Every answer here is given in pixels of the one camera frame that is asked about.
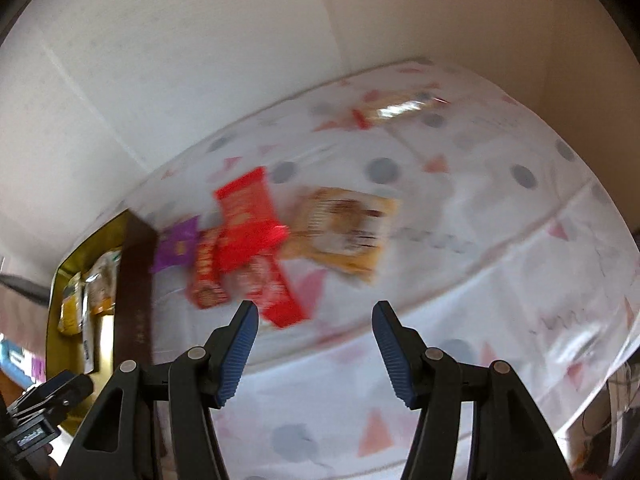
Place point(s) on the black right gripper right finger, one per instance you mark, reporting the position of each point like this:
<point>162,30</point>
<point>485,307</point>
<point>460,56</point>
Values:
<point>510,437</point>

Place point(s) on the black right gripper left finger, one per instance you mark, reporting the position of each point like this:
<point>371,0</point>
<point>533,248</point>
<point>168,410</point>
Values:
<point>118,438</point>

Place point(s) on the yellow green snack packet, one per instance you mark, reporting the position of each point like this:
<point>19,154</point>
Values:
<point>70,320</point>

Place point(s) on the red white wafer packet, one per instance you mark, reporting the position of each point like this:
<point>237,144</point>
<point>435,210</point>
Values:
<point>262,281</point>

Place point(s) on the purple snack packet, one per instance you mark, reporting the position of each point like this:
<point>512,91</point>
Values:
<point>177,245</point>

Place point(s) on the large red snack bag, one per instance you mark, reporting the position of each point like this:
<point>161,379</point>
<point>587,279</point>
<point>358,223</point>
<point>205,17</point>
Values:
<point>250,223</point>

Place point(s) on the orange clear cookie bag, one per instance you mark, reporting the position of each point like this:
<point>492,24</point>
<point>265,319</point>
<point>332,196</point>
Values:
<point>345,230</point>

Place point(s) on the long cracker sleeve red ends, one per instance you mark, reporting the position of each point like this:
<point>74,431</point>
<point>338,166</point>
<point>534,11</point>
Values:
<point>395,106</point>

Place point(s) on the white barcode snack pack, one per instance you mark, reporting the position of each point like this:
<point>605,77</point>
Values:
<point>88,343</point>

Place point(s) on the red brown snack bar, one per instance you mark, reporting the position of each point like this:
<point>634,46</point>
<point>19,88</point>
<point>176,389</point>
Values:
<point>206,286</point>

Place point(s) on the green cracker pack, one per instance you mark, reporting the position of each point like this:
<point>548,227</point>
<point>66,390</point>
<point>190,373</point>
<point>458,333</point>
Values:
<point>101,283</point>

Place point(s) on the gold metal tin tray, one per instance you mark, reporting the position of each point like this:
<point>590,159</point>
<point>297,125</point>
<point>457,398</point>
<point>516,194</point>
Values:
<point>124,335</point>

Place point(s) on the white patterned tablecloth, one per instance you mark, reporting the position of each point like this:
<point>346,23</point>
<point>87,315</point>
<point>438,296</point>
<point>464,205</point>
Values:
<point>506,246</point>

